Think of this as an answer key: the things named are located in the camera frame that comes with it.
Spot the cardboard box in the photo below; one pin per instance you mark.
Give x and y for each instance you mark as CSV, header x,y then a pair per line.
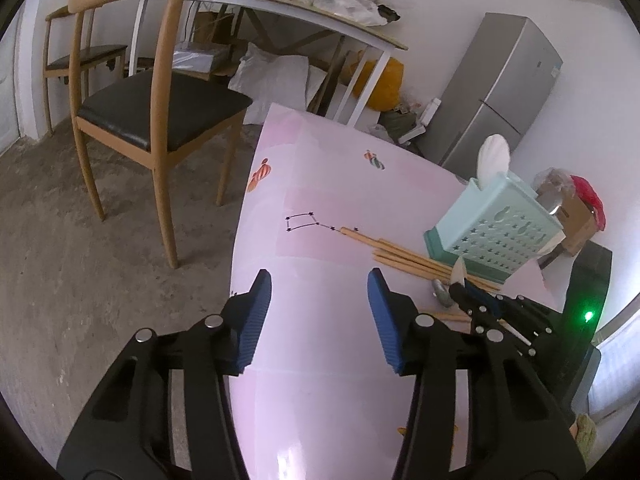
x,y
575,216

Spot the wooden chopstick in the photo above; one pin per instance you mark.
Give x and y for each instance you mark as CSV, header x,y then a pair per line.
x,y
450,317
356,235
430,263
409,267

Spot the red bag on box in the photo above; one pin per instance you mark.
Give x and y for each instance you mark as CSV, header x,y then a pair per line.
x,y
589,196

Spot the clear plastic bag on table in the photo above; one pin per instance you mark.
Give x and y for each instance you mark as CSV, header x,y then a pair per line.
x,y
362,12

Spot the beige plastic spoon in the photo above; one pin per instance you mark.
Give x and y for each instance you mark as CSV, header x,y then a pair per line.
x,y
551,244

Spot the pink patterned tablecloth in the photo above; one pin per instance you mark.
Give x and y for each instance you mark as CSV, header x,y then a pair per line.
x,y
319,400

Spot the white plastic rice spoon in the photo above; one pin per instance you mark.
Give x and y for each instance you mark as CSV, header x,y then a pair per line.
x,y
493,158

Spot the yellow plastic bag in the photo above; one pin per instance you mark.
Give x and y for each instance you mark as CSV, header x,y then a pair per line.
x,y
386,93

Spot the silver refrigerator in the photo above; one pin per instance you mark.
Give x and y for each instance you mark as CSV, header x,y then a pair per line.
x,y
499,87

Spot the white side table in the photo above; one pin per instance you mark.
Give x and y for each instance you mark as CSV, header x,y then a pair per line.
x,y
330,24

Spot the white sack under table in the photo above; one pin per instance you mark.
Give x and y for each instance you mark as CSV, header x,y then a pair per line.
x,y
287,80

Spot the grey metal ladle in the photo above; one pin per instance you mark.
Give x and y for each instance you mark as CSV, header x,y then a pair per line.
x,y
441,293

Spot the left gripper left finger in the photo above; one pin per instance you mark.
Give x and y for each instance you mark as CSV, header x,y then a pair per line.
x,y
124,430

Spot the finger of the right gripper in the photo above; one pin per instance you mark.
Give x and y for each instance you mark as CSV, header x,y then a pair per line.
x,y
481,307

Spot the mint green utensil holder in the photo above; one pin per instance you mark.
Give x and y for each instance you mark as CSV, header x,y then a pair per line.
x,y
495,230

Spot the wooden chair black seat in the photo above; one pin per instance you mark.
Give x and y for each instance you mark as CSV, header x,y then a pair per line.
x,y
156,118

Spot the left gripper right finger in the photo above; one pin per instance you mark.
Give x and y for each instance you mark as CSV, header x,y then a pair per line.
x,y
478,409

